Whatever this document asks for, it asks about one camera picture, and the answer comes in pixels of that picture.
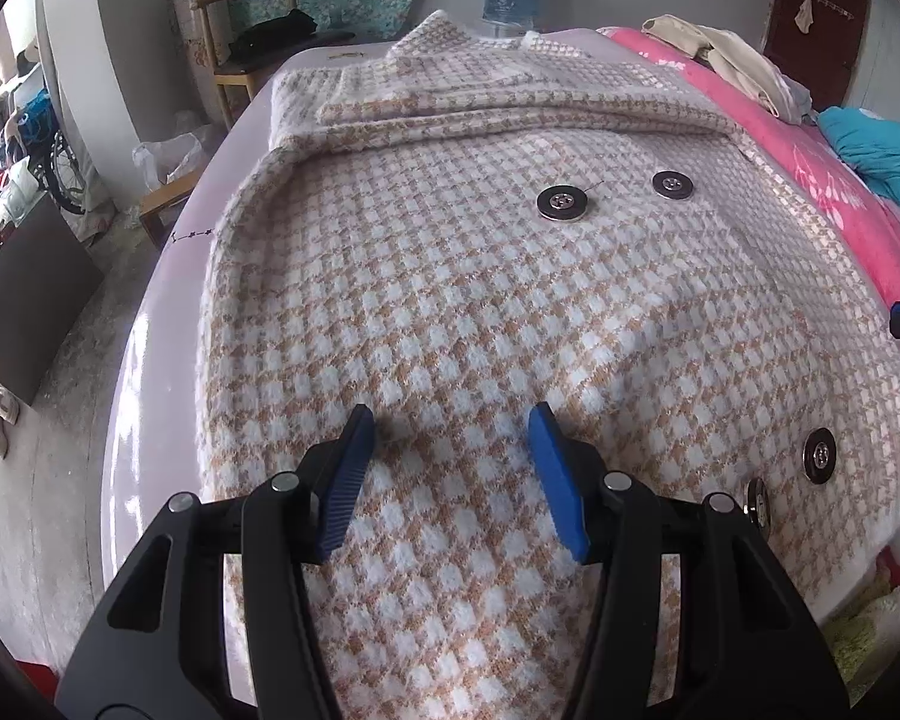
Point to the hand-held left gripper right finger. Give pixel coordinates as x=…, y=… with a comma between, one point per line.
x=559, y=480

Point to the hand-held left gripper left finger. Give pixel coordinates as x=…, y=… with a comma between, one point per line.
x=345, y=487

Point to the beige houndstooth coat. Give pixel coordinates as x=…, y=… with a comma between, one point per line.
x=457, y=300

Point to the beige clothes pile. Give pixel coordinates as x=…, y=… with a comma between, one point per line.
x=720, y=52

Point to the teal cloth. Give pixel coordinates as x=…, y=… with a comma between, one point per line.
x=877, y=150

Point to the pink floral blanket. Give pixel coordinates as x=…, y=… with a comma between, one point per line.
x=817, y=172

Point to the grey cloth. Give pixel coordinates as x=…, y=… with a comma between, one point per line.
x=795, y=101

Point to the brown door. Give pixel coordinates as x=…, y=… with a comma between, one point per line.
x=832, y=52

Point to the green fleece cloth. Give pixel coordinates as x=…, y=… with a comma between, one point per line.
x=862, y=630

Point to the small hanging beige cloth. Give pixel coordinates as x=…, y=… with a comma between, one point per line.
x=805, y=15

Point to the small wooden stool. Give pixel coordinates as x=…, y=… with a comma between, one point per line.
x=169, y=195

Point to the red cardboard box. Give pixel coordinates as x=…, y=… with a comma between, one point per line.
x=37, y=671

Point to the dark grey cabinet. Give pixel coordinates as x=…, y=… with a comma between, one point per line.
x=30, y=292

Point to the clear plastic bag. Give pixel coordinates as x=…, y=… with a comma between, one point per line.
x=169, y=154

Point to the white water dispenser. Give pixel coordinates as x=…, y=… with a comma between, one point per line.
x=506, y=28

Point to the black cloth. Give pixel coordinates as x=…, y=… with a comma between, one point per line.
x=277, y=34

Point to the wheelchair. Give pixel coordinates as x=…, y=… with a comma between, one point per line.
x=41, y=109

